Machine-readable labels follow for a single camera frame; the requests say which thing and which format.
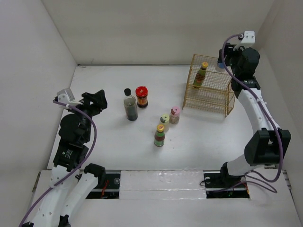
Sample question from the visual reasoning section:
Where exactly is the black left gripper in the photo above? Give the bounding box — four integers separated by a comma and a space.
68, 89, 107, 141

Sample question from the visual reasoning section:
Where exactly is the silver lid white granule jar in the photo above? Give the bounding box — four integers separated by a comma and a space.
215, 62, 225, 72

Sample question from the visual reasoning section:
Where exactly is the yellow cap sauce bottle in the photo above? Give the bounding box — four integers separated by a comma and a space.
154, 124, 165, 147
193, 61, 209, 89

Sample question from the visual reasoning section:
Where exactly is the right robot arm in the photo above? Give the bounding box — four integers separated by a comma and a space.
218, 43, 291, 186

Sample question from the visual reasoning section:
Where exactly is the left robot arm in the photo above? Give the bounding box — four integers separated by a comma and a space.
19, 88, 107, 227

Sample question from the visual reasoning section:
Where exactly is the tall dark soy sauce bottle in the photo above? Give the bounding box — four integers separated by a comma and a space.
124, 88, 138, 121

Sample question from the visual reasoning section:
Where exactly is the red lid sauce jar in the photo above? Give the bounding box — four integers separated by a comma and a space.
135, 86, 148, 108

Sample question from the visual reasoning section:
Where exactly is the yellow-green lid spice shaker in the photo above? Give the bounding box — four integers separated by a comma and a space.
160, 114, 170, 132

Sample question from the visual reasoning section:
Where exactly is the pink lid spice shaker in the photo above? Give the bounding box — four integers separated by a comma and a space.
169, 106, 180, 124

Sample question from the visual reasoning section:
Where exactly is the gold wire rack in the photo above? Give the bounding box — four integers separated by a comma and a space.
182, 54, 235, 119

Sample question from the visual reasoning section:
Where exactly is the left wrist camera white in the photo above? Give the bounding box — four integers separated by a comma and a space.
54, 88, 75, 105

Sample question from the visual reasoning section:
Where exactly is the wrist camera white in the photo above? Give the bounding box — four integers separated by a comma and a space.
239, 31, 255, 48
54, 88, 75, 105

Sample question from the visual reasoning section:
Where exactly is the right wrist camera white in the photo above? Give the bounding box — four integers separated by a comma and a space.
239, 31, 255, 48

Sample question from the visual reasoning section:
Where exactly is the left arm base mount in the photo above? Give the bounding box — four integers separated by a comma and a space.
86, 171, 121, 199

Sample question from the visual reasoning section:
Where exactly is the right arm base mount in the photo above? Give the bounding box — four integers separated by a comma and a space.
199, 172, 250, 199

